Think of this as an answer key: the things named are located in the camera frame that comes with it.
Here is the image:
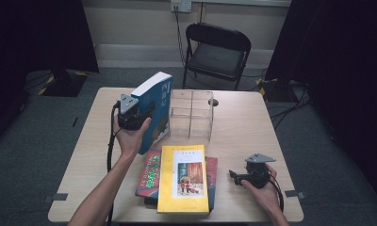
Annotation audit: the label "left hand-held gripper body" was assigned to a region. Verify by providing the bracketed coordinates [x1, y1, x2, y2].
[116, 93, 155, 132]

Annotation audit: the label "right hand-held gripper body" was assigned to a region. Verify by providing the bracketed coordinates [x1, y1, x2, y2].
[244, 153, 277, 190]

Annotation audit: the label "black floor cables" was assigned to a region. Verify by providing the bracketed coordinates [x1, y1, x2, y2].
[265, 81, 313, 131]

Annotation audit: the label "person's left hand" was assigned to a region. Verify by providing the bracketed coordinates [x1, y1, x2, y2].
[113, 114, 153, 158]

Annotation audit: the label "white wall socket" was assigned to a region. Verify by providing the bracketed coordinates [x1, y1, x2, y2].
[171, 0, 193, 13]

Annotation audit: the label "black folding chair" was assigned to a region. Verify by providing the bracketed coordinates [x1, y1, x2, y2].
[181, 22, 253, 92]

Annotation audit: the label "yellow book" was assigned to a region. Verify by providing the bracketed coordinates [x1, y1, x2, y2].
[156, 144, 210, 215]

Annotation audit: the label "red book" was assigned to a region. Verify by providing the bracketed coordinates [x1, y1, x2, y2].
[134, 147, 219, 212]

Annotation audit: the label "black stand base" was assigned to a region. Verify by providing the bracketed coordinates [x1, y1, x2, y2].
[255, 78, 291, 102]
[39, 69, 89, 98]

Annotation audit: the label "blue book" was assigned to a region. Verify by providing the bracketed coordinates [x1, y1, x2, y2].
[130, 71, 174, 156]

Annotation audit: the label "black curtain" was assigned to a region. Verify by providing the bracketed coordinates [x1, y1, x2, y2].
[0, 0, 100, 149]
[265, 0, 377, 211]

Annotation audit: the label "grey tape piece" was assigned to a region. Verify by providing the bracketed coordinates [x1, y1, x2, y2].
[43, 192, 69, 203]
[284, 189, 307, 201]

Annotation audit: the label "person's right hand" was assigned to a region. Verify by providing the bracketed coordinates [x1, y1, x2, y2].
[240, 163, 284, 218]

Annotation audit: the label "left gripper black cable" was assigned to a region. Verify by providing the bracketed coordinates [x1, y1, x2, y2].
[106, 100, 122, 226]

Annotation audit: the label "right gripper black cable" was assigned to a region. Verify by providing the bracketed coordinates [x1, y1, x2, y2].
[268, 173, 286, 213]

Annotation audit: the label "black wall cable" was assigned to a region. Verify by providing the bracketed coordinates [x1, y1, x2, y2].
[173, 6, 197, 79]

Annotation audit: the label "clear acrylic book organizer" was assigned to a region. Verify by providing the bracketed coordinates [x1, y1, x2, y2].
[168, 89, 215, 142]

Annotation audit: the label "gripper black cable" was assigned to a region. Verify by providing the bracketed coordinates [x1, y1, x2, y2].
[106, 100, 122, 226]
[268, 173, 286, 213]

